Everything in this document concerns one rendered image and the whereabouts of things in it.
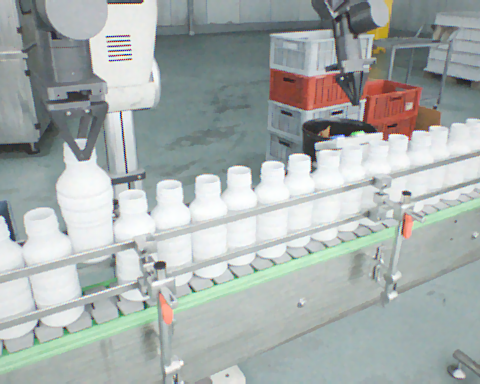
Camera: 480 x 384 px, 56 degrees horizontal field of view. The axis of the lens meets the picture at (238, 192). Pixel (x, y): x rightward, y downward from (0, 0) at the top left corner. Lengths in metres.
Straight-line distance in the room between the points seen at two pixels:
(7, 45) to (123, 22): 3.09
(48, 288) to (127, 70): 0.69
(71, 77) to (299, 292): 0.53
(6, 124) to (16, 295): 3.78
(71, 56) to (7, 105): 3.80
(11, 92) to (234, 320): 3.71
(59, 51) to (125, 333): 0.39
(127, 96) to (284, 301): 0.67
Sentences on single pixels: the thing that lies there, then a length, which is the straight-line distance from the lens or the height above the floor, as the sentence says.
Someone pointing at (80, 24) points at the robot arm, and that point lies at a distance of 0.48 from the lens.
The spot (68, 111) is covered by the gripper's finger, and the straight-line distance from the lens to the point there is 0.55.
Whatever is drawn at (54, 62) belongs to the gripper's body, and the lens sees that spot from 0.56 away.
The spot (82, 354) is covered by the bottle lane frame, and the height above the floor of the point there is 0.97.
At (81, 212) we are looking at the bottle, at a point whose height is 1.17.
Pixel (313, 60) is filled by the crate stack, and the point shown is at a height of 0.99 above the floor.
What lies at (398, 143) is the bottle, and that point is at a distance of 0.92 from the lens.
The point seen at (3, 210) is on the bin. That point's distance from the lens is 1.24.
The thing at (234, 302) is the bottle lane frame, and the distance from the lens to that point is 0.76.
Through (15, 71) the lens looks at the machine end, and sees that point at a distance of 4.26.
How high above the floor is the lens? 1.44
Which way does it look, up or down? 25 degrees down
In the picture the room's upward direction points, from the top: 1 degrees clockwise
